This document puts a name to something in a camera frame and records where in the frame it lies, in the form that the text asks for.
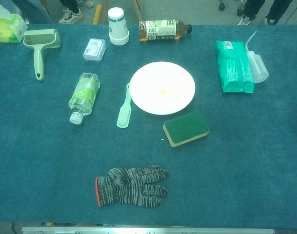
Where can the green yellow sponge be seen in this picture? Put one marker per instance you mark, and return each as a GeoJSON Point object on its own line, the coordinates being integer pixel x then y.
{"type": "Point", "coordinates": [186, 126]}

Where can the white round plate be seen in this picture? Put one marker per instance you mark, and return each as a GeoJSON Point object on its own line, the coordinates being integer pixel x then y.
{"type": "Point", "coordinates": [163, 97]}

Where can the translucent squeeze wash bottle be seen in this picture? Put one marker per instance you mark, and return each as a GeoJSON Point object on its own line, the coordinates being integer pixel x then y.
{"type": "Point", "coordinates": [259, 67]}

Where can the dark trouser leg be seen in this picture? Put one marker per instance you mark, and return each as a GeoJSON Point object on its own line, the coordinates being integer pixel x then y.
{"type": "Point", "coordinates": [251, 8]}
{"type": "Point", "coordinates": [280, 9]}

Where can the green wet wipes pack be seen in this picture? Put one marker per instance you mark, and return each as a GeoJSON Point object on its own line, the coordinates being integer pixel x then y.
{"type": "Point", "coordinates": [233, 68]}

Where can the amber tea bottle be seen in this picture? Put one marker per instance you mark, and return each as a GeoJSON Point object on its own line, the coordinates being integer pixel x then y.
{"type": "Point", "coordinates": [163, 30]}

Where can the stacked white paper cups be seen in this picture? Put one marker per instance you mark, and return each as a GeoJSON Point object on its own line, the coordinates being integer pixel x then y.
{"type": "Point", "coordinates": [117, 26]}

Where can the grey black knit glove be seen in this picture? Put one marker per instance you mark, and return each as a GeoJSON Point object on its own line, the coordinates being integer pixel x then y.
{"type": "Point", "coordinates": [131, 187]}

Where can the small clear plastic box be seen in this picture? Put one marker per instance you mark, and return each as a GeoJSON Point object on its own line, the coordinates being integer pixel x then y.
{"type": "Point", "coordinates": [94, 51]}

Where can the clear green-label water bottle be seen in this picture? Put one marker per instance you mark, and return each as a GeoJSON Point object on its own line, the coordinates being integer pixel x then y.
{"type": "Point", "coordinates": [84, 93]}

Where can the white black-striped sneaker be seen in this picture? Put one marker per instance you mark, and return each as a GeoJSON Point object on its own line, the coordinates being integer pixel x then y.
{"type": "Point", "coordinates": [71, 16]}

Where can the pale green lint roller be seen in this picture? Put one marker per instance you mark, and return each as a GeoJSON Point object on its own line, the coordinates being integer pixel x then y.
{"type": "Point", "coordinates": [38, 61]}

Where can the yellow green package corner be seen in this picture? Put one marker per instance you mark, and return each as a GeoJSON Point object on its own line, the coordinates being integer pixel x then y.
{"type": "Point", "coordinates": [6, 30]}

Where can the aluminium rail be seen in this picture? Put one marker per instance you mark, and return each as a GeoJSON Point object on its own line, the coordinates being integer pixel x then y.
{"type": "Point", "coordinates": [148, 230]}

